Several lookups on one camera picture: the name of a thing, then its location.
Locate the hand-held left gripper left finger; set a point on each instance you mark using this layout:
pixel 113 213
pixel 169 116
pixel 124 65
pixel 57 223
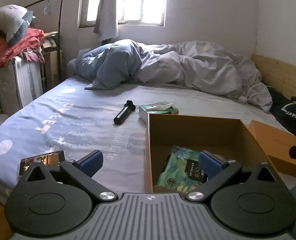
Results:
pixel 91 162

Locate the floral tissue pack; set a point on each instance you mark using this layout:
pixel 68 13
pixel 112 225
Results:
pixel 180 165

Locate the green tissue box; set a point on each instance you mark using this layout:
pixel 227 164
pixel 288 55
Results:
pixel 160 110

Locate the grey duvet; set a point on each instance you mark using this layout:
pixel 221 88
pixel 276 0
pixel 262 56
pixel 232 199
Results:
pixel 175 65

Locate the white radiator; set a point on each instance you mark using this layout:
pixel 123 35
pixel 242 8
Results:
pixel 27 82

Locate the smartphone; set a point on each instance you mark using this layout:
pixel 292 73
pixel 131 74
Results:
pixel 50 158

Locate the white hanging cloth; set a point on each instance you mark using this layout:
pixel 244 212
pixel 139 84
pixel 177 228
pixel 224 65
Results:
pixel 106 15

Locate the stacked cardboard boxes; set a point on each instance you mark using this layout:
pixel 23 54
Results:
pixel 51 62

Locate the brown cardboard box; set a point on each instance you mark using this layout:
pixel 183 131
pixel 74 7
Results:
pixel 188 132

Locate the window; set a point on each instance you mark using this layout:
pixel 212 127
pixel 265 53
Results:
pixel 143 2

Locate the printed grey bed sheet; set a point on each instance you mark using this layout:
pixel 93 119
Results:
pixel 87 120

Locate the red blanket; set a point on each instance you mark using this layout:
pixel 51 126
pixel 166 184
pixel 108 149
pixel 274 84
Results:
pixel 12 47

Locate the orange box lid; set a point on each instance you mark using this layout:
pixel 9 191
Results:
pixel 275 140

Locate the wooden headboard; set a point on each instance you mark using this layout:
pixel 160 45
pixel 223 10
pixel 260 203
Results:
pixel 280 75

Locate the pink cloth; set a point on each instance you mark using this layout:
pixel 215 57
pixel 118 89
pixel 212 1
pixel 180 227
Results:
pixel 34 56

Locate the dark printed bag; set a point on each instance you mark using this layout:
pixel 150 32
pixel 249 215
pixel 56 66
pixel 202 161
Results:
pixel 283 120

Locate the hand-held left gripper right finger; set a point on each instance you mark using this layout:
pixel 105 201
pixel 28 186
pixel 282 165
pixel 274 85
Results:
pixel 209 163

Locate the black clothes rack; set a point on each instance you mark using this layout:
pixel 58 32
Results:
pixel 60 17

